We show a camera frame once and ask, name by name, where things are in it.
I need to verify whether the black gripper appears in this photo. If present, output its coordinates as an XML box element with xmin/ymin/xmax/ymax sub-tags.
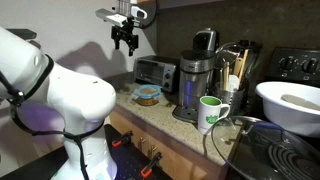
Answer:
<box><xmin>110</xmin><ymin>20</ymin><xmax>140</xmax><ymax>57</ymax></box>

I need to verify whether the small bowl with food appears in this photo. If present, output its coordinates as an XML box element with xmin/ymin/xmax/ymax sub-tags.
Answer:
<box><xmin>134</xmin><ymin>84</ymin><xmax>163</xmax><ymax>100</ymax></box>

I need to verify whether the large glass pot lid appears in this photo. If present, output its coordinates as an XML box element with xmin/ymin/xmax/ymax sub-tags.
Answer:
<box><xmin>210</xmin><ymin>115</ymin><xmax>320</xmax><ymax>180</ymax></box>

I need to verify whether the large white bowl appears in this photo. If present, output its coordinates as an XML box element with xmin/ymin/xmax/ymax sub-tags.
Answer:
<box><xmin>255</xmin><ymin>81</ymin><xmax>320</xmax><ymax>139</ymax></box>

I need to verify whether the grey utensil in bowl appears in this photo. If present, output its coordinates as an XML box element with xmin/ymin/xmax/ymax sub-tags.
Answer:
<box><xmin>280</xmin><ymin>93</ymin><xmax>320</xmax><ymax>112</ymax></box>

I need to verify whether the silver toaster oven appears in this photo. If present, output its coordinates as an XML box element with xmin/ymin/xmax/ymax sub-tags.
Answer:
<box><xmin>133</xmin><ymin>55</ymin><xmax>181</xmax><ymax>94</ymax></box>

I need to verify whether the black orange clamp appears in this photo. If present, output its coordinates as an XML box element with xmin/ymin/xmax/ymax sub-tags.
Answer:
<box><xmin>139</xmin><ymin>151</ymin><xmax>163</xmax><ymax>179</ymax></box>
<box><xmin>111</xmin><ymin>130</ymin><xmax>134</xmax><ymax>148</ymax></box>

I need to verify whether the round clear skimmer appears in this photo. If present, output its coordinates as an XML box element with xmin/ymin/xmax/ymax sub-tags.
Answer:
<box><xmin>214</xmin><ymin>41</ymin><xmax>242</xmax><ymax>70</ymax></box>

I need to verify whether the wooden spoon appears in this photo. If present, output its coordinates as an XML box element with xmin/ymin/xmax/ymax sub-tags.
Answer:
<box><xmin>222</xmin><ymin>61</ymin><xmax>231</xmax><ymax>92</ymax></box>

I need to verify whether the white mug green inside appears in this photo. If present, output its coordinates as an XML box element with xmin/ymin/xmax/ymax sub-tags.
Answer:
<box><xmin>197</xmin><ymin>95</ymin><xmax>232</xmax><ymax>136</ymax></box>

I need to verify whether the black perforated robot table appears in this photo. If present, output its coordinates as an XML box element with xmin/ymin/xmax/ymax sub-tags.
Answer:
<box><xmin>0</xmin><ymin>123</ymin><xmax>174</xmax><ymax>180</ymax></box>

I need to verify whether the white plastic spatula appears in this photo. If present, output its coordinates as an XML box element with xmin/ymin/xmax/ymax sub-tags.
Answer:
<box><xmin>228</xmin><ymin>74</ymin><xmax>240</xmax><ymax>92</ymax></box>

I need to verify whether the perforated metal utensil holder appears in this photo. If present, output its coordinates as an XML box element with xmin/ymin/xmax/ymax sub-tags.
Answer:
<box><xmin>213</xmin><ymin>81</ymin><xmax>249</xmax><ymax>116</ymax></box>

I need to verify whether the wooden spatula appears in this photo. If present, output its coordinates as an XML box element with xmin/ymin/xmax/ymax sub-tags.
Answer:
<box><xmin>233</xmin><ymin>49</ymin><xmax>250</xmax><ymax>81</ymax></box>

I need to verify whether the wooden base cabinet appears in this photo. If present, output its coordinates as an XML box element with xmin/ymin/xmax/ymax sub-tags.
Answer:
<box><xmin>109</xmin><ymin>109</ymin><xmax>231</xmax><ymax>180</ymax></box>

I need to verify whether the black stove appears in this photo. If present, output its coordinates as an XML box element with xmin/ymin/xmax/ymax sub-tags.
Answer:
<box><xmin>229</xmin><ymin>46</ymin><xmax>320</xmax><ymax>180</ymax></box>

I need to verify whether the black stove knob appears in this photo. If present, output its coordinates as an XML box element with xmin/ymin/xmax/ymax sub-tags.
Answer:
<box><xmin>301</xmin><ymin>58</ymin><xmax>318</xmax><ymax>74</ymax></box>
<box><xmin>279</xmin><ymin>55</ymin><xmax>297</xmax><ymax>72</ymax></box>

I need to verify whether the brass cabinet handle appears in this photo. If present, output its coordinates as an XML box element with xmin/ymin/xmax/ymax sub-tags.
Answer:
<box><xmin>149</xmin><ymin>145</ymin><xmax>158</xmax><ymax>158</ymax></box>
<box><xmin>138</xmin><ymin>136</ymin><xmax>147</xmax><ymax>149</ymax></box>

